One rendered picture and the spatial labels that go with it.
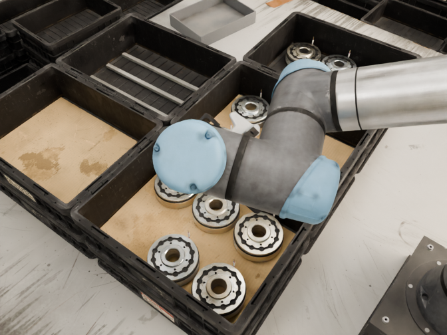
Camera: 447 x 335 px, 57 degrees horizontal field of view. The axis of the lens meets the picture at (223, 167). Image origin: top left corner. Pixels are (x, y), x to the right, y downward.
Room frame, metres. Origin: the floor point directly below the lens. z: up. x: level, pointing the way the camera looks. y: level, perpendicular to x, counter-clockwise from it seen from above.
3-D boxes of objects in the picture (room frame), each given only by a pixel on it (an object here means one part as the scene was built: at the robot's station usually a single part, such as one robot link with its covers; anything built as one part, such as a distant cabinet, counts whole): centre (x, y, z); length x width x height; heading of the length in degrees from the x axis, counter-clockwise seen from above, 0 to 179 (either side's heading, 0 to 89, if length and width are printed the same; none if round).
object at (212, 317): (0.43, 0.06, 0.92); 0.40 x 0.30 x 0.02; 54
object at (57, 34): (1.70, 0.71, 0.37); 0.40 x 0.30 x 0.45; 139
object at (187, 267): (0.37, 0.10, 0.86); 0.10 x 0.10 x 0.01
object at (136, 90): (0.91, 0.21, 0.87); 0.40 x 0.30 x 0.11; 54
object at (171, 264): (0.37, 0.10, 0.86); 0.05 x 0.05 x 0.01
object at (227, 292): (0.31, 0.01, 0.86); 0.05 x 0.05 x 0.01
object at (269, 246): (0.43, -0.07, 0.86); 0.10 x 0.10 x 0.01
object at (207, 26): (1.45, 0.04, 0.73); 0.27 x 0.20 x 0.05; 129
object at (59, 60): (0.91, 0.21, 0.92); 0.40 x 0.30 x 0.02; 54
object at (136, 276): (0.43, 0.06, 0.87); 0.40 x 0.30 x 0.11; 54
